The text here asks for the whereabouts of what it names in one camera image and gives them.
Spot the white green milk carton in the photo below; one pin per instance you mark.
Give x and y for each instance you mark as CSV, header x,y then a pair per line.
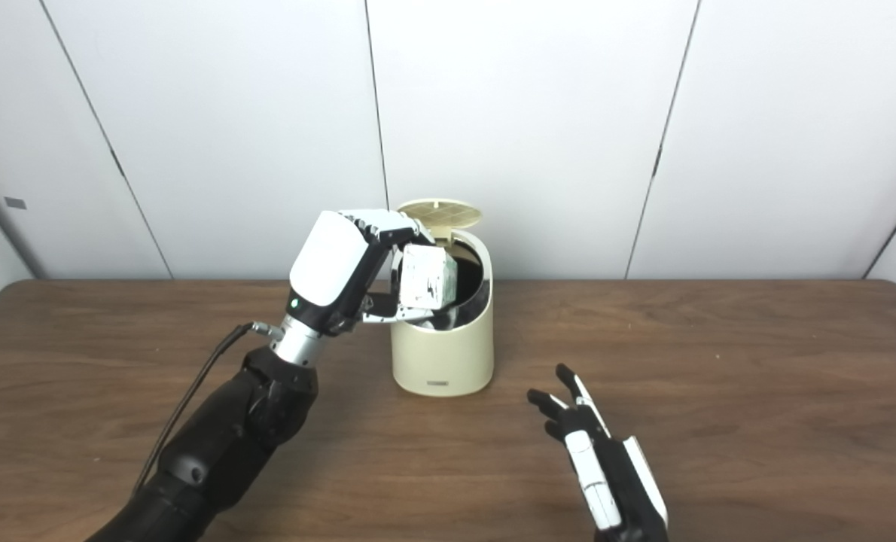
x,y
427,277

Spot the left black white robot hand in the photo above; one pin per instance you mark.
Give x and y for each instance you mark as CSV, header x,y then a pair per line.
x,y
331,263

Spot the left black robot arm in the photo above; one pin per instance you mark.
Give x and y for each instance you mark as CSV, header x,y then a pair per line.
x,y
230,436

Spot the cream-colored bin body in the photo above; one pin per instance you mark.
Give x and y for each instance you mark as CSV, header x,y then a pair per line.
x,y
444,354

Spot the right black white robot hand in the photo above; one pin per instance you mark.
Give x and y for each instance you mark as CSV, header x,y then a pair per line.
x,y
610,474

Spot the small gray wall label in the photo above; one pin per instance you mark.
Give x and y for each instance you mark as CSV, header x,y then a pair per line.
x,y
15,203

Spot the cream round bin lid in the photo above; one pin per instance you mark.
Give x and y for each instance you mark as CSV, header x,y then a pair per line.
x,y
440,212

